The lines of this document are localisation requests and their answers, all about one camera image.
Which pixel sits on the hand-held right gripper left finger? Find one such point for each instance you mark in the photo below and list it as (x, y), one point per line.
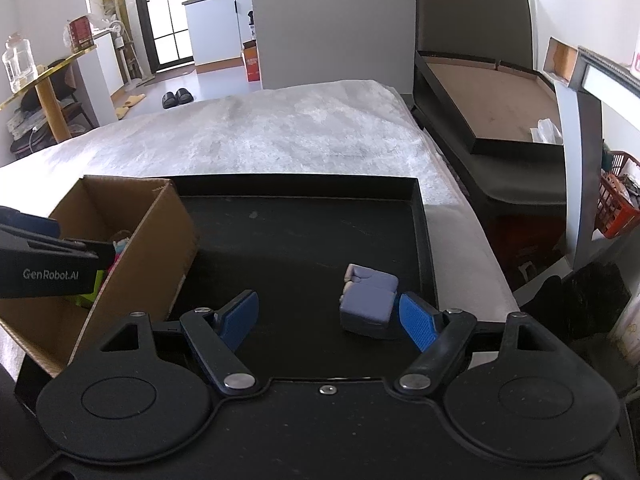
(240, 320)

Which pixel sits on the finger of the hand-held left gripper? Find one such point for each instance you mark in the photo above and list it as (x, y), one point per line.
(30, 221)
(75, 249)

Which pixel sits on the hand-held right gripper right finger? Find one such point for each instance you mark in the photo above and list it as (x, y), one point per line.
(417, 322)

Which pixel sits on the green cube toy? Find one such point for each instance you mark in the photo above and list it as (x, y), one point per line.
(82, 301)

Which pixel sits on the purple block toy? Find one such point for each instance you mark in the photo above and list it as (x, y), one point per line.
(367, 305)

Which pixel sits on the brown cardboard box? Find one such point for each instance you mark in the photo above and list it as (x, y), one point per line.
(150, 240)

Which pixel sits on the round gold side table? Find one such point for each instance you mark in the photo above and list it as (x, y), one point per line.
(50, 95)

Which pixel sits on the yellow slipper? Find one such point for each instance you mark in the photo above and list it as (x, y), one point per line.
(136, 100)
(121, 111)

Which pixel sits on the clear glass bottle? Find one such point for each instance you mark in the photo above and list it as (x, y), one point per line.
(20, 65)

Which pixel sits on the black slipper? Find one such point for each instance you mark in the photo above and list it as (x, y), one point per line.
(170, 99)
(184, 95)

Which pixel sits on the red canister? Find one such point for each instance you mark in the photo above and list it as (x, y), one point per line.
(80, 34)

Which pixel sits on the white standing fan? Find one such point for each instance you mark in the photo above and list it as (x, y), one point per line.
(120, 40)

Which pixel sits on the red plastic basket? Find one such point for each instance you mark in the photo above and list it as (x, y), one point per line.
(615, 210)

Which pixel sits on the white plastic bag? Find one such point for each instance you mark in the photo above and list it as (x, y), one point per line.
(546, 131)

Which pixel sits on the large black framed tray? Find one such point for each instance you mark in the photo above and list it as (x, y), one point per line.
(485, 100)

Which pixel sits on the black framed glass door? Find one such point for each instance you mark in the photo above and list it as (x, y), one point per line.
(165, 15)

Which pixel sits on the orange cardboard box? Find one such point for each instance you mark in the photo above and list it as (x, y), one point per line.
(251, 62)

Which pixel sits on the white kitchen cabinet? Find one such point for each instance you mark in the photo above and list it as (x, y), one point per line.
(215, 30)

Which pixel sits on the black spray bottle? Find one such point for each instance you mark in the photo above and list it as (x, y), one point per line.
(251, 25)

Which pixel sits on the black chair with board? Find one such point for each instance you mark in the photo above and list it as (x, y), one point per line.
(470, 10)

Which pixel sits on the white frame desk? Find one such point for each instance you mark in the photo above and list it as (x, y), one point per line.
(585, 160)

